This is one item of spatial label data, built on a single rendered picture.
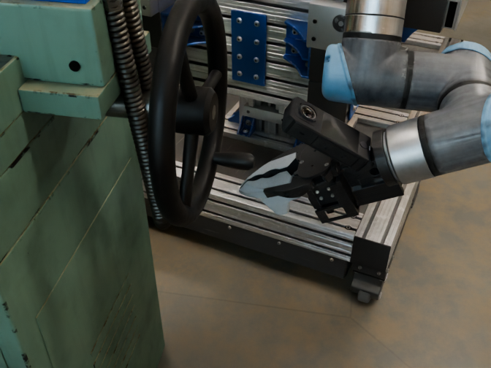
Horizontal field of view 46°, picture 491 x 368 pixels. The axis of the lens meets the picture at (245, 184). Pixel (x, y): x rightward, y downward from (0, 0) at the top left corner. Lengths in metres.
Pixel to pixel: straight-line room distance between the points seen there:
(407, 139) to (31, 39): 0.43
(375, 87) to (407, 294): 0.95
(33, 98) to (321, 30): 0.65
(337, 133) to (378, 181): 0.09
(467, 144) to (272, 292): 0.98
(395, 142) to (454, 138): 0.06
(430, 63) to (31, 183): 0.51
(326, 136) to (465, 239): 1.19
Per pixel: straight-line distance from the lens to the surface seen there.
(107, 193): 0.96
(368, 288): 1.53
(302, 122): 0.68
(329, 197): 0.75
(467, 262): 1.76
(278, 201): 0.78
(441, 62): 0.77
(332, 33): 1.16
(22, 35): 0.68
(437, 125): 0.69
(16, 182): 0.71
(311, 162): 0.74
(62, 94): 0.67
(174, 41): 0.61
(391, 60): 0.76
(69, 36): 0.65
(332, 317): 1.53
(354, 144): 0.71
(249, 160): 0.80
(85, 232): 0.90
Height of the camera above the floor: 1.18
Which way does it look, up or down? 38 degrees down
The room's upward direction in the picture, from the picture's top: straight up
